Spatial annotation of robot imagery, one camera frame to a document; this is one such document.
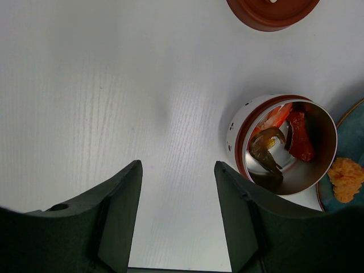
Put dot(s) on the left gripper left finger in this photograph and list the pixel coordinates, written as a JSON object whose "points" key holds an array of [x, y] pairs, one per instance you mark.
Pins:
{"points": [[91, 232]]}

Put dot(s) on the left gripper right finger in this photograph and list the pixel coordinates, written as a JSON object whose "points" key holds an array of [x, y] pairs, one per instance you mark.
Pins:
{"points": [[266, 233]]}

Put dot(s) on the dark green seaweed piece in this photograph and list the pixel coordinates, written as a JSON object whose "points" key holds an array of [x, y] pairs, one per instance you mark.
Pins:
{"points": [[258, 149]]}

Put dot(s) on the round steel lunch box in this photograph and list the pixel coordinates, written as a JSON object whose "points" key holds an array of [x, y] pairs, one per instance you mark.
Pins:
{"points": [[297, 174]]}

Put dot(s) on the red white shrimp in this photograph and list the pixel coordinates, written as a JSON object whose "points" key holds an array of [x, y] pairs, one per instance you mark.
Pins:
{"points": [[274, 118]]}

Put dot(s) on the orange fried food piece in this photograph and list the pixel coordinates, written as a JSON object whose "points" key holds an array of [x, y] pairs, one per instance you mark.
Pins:
{"points": [[347, 179]]}

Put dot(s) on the blue ceramic plate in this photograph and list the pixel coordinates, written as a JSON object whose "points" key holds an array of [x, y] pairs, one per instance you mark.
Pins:
{"points": [[350, 145]]}

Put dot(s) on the red round lid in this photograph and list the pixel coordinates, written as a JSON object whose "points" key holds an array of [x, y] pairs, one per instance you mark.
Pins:
{"points": [[269, 16]]}

